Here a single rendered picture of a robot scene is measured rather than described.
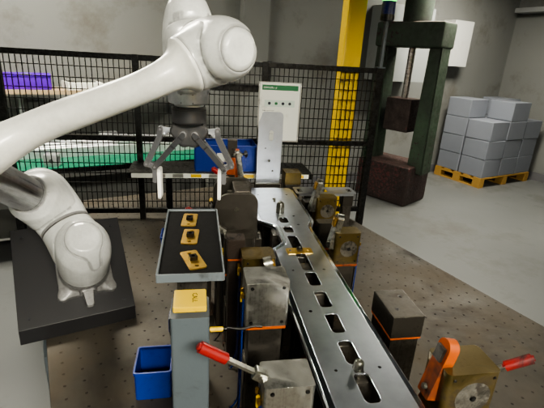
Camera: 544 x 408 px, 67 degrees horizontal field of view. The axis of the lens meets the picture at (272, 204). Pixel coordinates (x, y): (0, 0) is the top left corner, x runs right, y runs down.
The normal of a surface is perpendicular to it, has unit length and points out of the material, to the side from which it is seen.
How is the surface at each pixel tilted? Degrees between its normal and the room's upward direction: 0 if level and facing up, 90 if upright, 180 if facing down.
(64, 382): 0
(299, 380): 0
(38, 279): 41
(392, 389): 0
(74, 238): 48
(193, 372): 90
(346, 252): 90
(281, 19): 90
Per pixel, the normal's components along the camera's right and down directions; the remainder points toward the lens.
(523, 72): -0.87, 0.12
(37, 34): 0.48, 0.33
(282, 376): 0.06, -0.94
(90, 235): 0.41, -0.40
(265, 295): 0.17, 0.35
